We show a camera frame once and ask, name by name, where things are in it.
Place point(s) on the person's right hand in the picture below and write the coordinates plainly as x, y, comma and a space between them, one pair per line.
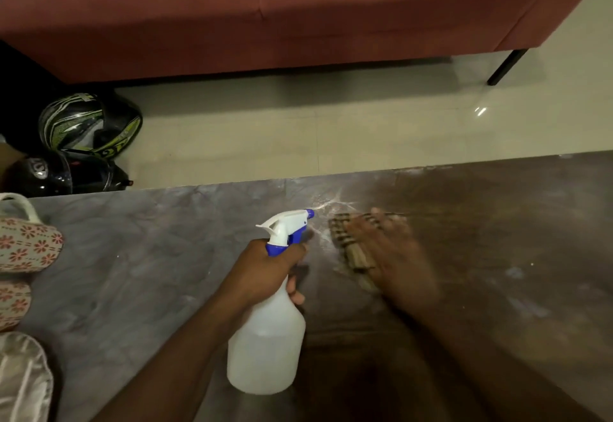
397, 263

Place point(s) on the person's left hand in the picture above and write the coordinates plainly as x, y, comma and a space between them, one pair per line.
256, 273

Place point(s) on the person's right fingers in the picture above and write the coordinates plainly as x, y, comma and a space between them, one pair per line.
376, 230

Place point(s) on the striped brown cleaning cloth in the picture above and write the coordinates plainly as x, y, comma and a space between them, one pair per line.
347, 244

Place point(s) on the white spray bottle blue trigger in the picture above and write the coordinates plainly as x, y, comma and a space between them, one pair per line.
268, 335

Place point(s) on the person's right forearm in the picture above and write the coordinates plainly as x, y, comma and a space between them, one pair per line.
493, 369

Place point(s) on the person's left forearm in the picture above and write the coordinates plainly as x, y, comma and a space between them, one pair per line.
167, 364

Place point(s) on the black sofa leg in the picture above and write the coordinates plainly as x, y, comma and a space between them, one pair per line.
506, 66

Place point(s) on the red fabric sofa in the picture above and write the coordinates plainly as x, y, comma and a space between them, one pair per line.
268, 10

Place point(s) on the black green patterned helmet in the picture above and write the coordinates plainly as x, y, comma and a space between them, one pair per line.
91, 125

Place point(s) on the glossy black helmet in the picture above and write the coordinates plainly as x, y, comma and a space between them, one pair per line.
62, 173

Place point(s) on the floral print cloth bag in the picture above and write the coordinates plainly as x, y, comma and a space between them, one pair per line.
24, 249

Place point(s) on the shiny silver pouch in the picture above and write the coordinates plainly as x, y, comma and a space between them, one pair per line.
21, 378

